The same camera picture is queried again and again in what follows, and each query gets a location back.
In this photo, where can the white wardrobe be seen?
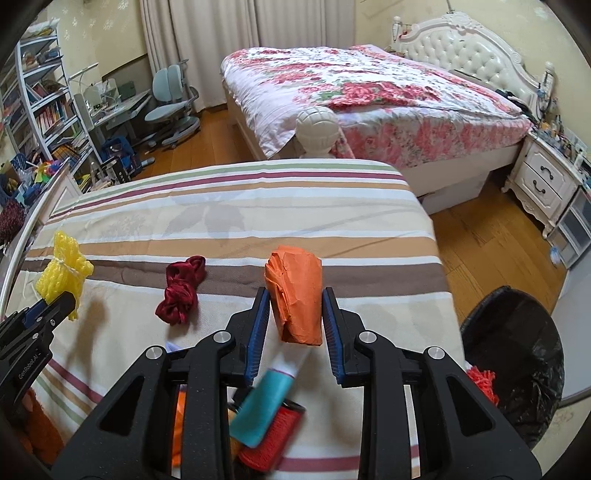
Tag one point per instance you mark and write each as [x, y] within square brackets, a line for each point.
[572, 332]

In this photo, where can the bin with black liner bag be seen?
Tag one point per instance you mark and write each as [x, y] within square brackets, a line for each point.
[521, 350]

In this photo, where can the dark clothing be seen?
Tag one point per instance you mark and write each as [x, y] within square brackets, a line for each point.
[517, 104]

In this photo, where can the dark red fuzzy duster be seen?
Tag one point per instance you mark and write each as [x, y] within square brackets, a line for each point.
[11, 219]

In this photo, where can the shiny red bottle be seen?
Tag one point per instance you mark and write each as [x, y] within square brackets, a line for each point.
[277, 438]

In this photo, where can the pile of colourful toys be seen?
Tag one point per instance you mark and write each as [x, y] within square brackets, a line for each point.
[41, 170]

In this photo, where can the white and teal tube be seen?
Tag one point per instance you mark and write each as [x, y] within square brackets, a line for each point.
[263, 406]

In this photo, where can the grey study desk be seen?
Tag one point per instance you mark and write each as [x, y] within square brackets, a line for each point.
[120, 108]

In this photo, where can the clutter of small bottles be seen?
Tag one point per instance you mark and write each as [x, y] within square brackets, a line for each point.
[558, 134]

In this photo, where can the orange plastic bag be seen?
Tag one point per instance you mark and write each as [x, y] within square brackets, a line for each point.
[293, 295]

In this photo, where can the striped bed sheet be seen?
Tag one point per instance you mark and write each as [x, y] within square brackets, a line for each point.
[277, 212]

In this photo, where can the white round bedpost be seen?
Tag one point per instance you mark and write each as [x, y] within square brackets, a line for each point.
[316, 131]

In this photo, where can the floral quilt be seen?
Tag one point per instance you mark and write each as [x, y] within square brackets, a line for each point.
[369, 92]

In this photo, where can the crumpled plastic bottle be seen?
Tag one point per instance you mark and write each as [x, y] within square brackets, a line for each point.
[555, 256]

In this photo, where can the white nightstand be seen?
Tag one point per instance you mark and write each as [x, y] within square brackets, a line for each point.
[540, 177]

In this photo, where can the grey-blue desk chair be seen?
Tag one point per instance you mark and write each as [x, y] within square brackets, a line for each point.
[168, 78]

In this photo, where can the yellow foam net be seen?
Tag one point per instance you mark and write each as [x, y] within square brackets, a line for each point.
[60, 267]

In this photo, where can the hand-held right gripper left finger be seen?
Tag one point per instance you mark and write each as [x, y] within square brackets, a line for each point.
[258, 332]

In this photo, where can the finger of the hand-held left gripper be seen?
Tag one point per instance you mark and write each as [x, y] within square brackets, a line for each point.
[34, 313]
[62, 307]

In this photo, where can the white bookshelf with books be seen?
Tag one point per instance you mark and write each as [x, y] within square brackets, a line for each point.
[46, 110]

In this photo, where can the clear plastic drawer unit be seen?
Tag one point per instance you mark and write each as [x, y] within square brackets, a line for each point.
[577, 221]

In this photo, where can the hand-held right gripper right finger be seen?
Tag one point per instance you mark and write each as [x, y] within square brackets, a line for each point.
[331, 337]

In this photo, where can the white bed frame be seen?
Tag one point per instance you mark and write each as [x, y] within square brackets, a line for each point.
[461, 168]

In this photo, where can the silver bed side rail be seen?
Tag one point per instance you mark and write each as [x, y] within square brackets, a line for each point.
[33, 226]

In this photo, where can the beige curtains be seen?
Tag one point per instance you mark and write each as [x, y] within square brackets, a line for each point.
[231, 46]

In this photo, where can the dark red cloth bow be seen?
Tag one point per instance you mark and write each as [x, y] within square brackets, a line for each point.
[180, 290]

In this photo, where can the white tufted headboard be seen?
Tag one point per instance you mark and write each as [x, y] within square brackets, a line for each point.
[471, 50]

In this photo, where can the black box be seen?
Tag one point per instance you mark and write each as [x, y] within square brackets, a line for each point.
[117, 171]

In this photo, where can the blue plastic stool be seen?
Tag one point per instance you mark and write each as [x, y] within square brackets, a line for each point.
[115, 147]

